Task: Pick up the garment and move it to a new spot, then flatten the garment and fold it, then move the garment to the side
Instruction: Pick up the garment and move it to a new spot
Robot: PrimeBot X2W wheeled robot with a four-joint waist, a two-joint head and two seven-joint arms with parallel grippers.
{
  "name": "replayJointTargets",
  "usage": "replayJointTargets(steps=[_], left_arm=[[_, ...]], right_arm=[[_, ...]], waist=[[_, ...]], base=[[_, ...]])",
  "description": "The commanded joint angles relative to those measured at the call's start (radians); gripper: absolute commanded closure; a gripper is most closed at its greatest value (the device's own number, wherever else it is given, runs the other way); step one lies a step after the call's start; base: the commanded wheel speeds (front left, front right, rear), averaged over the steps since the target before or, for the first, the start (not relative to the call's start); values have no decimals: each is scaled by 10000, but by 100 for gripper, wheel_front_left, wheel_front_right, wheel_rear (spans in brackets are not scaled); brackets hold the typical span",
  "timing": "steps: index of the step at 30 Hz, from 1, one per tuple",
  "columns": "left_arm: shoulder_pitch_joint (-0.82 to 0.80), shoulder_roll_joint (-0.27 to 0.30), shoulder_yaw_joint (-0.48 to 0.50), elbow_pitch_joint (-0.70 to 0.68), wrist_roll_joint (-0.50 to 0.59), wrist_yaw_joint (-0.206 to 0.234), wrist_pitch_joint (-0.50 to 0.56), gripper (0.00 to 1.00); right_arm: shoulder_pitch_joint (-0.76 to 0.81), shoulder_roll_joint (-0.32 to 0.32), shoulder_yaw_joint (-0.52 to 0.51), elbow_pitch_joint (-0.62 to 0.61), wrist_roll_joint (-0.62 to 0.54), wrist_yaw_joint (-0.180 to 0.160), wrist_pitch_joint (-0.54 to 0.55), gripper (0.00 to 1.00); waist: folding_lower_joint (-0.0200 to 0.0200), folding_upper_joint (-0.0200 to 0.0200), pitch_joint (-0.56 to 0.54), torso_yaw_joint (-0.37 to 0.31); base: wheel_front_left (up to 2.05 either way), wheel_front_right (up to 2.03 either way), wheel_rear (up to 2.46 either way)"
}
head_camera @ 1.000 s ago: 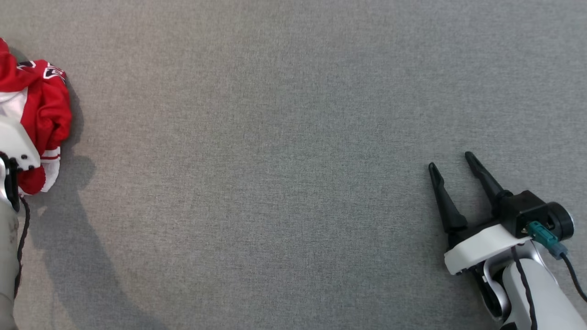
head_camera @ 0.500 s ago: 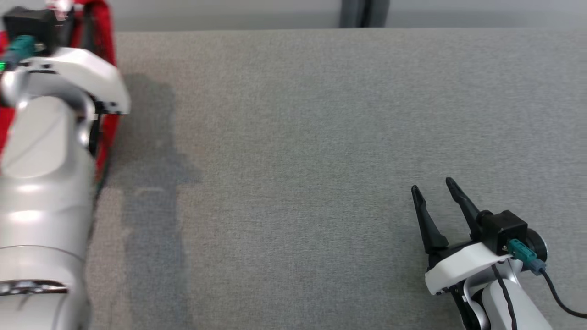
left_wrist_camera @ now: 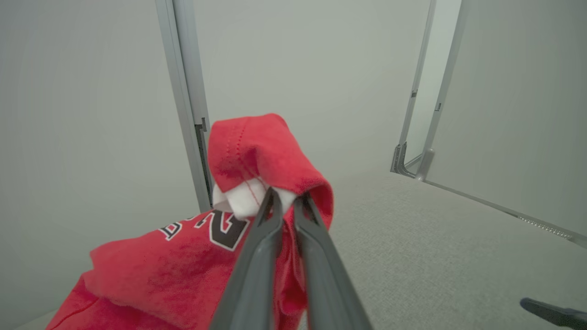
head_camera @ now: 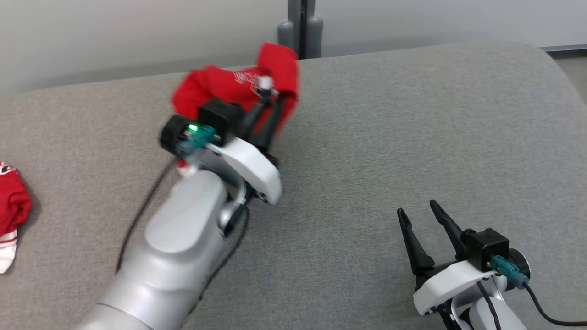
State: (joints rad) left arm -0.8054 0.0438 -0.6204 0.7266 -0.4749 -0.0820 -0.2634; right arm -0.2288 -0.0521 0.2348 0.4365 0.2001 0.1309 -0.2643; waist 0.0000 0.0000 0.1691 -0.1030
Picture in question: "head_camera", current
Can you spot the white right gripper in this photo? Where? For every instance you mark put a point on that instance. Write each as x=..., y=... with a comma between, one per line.
x=447, y=284

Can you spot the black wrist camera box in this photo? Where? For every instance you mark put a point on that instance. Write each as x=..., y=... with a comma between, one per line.
x=220, y=117
x=486, y=250

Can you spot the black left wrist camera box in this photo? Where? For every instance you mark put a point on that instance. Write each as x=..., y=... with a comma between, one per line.
x=220, y=117

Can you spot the grey partition post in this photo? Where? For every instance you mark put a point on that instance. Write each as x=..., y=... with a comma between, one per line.
x=302, y=27

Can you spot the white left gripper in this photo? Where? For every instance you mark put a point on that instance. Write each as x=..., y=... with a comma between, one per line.
x=250, y=167

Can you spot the red jersey with white sleeves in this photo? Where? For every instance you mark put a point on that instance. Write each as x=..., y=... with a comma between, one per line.
x=11, y=206

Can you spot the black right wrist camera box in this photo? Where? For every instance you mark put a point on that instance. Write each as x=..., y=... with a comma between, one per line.
x=486, y=250

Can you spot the red garment with white print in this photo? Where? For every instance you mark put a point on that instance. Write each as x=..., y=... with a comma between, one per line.
x=215, y=87

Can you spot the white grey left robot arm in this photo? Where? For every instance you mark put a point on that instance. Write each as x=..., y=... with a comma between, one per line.
x=183, y=229

